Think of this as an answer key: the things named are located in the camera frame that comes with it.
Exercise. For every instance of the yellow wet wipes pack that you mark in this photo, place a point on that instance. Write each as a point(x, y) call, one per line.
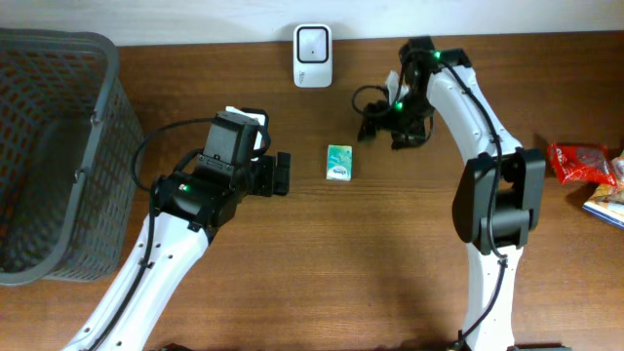
point(606, 203)

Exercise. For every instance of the white barcode scanner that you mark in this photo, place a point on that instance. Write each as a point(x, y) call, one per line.
point(312, 55)

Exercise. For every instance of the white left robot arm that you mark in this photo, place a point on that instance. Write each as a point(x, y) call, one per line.
point(185, 211)

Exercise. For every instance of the red candy bag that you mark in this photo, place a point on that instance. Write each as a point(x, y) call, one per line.
point(581, 162)

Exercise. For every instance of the green Kleenex tissue pack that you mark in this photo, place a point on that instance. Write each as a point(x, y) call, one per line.
point(339, 162)

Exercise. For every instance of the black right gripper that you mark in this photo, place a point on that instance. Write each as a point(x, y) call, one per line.
point(396, 126)

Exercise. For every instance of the grey plastic basket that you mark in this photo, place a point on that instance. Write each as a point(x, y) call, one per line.
point(68, 135)

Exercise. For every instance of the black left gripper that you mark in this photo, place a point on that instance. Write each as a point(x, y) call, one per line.
point(268, 175)

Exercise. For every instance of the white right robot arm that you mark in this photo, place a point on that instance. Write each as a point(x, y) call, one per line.
point(498, 199)

